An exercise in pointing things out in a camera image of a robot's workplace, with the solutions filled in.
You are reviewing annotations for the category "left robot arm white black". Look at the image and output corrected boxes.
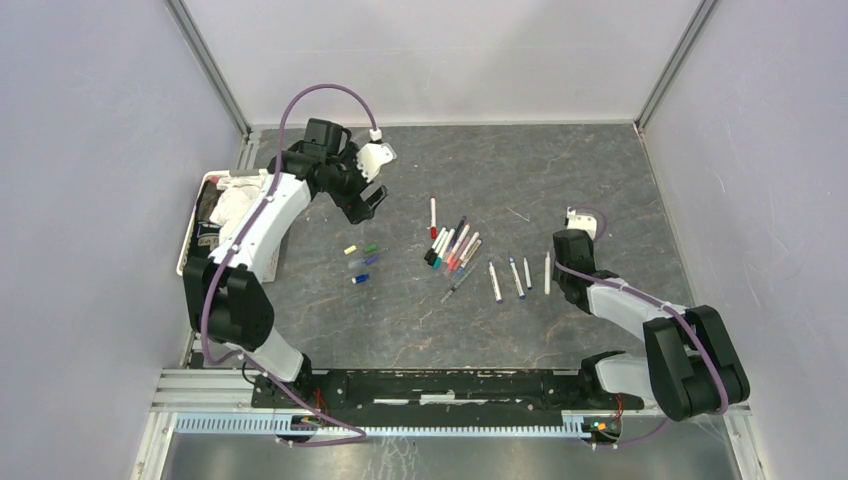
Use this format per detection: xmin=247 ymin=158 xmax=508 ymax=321
xmin=183 ymin=119 xmax=397 ymax=408

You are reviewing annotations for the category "white crumpled cloth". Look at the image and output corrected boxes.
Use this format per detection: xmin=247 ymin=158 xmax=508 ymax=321
xmin=210 ymin=185 xmax=260 ymax=229

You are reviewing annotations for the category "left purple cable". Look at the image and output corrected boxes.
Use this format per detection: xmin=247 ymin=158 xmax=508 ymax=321
xmin=198 ymin=83 xmax=380 ymax=448

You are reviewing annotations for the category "purple cable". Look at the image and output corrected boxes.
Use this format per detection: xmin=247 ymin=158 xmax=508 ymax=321
xmin=553 ymin=206 xmax=730 ymax=450
xmin=198 ymin=83 xmax=380 ymax=448

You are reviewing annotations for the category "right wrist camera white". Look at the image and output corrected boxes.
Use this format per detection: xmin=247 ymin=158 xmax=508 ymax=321
xmin=565 ymin=207 xmax=599 ymax=240

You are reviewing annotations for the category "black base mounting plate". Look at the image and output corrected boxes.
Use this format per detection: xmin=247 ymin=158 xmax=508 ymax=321
xmin=289 ymin=369 xmax=645 ymax=430

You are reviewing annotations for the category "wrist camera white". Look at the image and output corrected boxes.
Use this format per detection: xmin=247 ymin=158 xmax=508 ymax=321
xmin=565 ymin=207 xmax=599 ymax=240
xmin=356 ymin=128 xmax=397 ymax=182

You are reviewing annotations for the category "black gel pen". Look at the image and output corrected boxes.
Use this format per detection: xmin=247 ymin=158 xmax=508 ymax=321
xmin=440 ymin=262 xmax=477 ymax=304

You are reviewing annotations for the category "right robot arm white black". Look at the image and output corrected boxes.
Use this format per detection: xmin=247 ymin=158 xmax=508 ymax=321
xmin=551 ymin=229 xmax=751 ymax=422

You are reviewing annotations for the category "red cap white marker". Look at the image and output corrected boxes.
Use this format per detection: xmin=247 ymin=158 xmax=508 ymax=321
xmin=429 ymin=197 xmax=439 ymax=239

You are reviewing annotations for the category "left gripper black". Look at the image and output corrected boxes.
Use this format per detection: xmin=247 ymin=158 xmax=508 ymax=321
xmin=321 ymin=143 xmax=389 ymax=225

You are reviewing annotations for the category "black cap white marker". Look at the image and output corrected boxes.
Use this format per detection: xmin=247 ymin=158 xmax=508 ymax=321
xmin=424 ymin=227 xmax=449 ymax=265

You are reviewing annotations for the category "white slotted cable duct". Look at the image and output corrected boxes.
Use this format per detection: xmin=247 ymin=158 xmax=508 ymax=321
xmin=173 ymin=413 xmax=598 ymax=439

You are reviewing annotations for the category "red cap pink marker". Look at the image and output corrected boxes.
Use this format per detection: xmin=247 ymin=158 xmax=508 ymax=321
xmin=443 ymin=218 xmax=470 ymax=275

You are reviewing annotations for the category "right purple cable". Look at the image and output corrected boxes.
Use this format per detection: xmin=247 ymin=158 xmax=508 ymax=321
xmin=553 ymin=206 xmax=730 ymax=450

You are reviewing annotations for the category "white plastic basket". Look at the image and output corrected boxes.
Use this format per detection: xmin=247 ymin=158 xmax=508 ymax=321
xmin=176 ymin=169 xmax=270 ymax=276

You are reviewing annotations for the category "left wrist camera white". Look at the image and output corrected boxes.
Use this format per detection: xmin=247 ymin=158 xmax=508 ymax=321
xmin=356 ymin=128 xmax=397 ymax=182

